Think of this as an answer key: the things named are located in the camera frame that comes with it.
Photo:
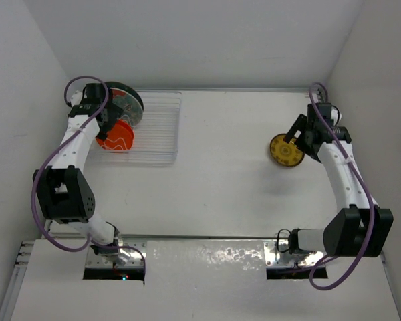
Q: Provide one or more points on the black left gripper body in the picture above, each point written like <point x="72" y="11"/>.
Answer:
<point x="111" y="112"/>

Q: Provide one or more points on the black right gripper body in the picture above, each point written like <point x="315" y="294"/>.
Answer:
<point x="308" y="148"/>

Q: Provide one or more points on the orange plastic plate rear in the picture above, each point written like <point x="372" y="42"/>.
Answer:
<point x="127" y="134"/>

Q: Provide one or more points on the orange plastic plate front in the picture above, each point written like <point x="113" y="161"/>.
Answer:
<point x="114" y="141"/>

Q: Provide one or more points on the dark green rimmed plate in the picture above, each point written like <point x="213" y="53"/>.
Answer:
<point x="126" y="89"/>

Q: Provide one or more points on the orange plastic plate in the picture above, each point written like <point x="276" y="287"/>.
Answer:
<point x="127" y="134"/>
<point x="114" y="141"/>

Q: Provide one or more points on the red plate with teal flower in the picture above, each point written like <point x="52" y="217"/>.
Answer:
<point x="132" y="112"/>

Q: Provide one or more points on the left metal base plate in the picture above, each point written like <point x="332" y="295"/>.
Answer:
<point x="129" y="255"/>

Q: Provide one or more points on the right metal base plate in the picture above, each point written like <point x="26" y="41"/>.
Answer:
<point x="276" y="258"/>

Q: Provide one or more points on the white wire dish rack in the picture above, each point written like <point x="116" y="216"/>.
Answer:
<point x="155" y="137"/>

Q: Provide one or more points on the yellow patterned small plate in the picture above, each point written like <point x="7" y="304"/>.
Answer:
<point x="285" y="154"/>

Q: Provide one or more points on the metal base plate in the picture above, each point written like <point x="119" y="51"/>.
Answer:
<point x="276" y="258"/>
<point x="129" y="255"/>

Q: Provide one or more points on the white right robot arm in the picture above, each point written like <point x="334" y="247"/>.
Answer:
<point x="358" y="215"/>

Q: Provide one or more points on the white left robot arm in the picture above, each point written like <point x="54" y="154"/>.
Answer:
<point x="60" y="190"/>

